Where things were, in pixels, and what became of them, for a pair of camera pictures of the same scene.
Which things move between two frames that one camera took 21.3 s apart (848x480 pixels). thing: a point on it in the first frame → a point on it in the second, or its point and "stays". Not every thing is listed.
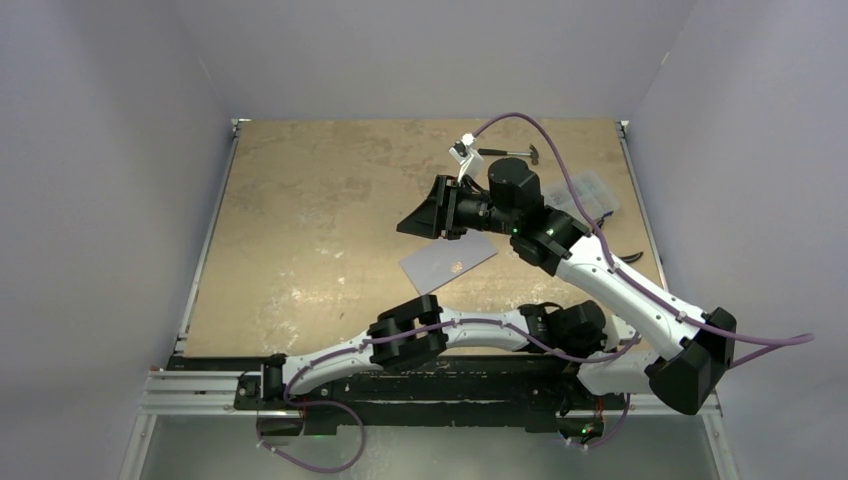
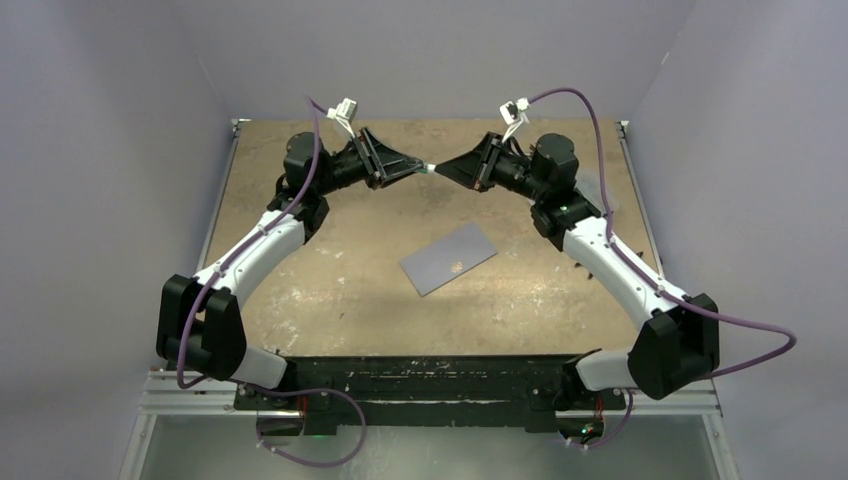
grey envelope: (444, 259) stays
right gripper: (429, 219) → (476, 168)
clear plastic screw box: (593, 192) stays
